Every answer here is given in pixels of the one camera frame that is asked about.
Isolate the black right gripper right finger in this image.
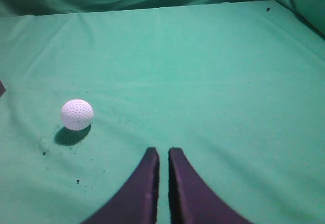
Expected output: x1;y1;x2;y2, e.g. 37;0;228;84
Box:
168;147;250;224

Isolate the green table cloth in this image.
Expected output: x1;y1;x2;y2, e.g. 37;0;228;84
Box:
1;1;324;223

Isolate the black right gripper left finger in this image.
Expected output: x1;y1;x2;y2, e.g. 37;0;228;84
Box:
83;147;159;224

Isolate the white dimpled golf ball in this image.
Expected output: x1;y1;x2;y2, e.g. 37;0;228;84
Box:
60;99;94;131

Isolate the black cube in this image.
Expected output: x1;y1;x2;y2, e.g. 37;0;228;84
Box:
0;81;6;97

